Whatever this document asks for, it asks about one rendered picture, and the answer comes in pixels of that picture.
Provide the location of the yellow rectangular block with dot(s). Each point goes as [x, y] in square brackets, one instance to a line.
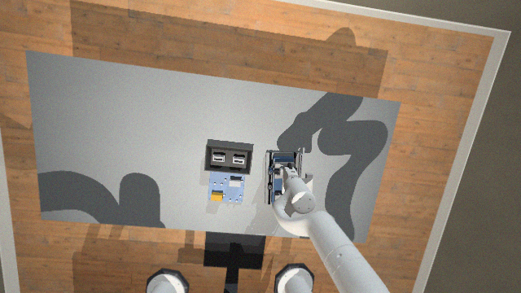
[215, 196]

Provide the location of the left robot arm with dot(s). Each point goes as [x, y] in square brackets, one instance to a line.
[165, 283]

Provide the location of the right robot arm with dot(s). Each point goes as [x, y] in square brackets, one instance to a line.
[347, 267]

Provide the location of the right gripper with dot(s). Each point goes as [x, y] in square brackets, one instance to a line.
[288, 171]

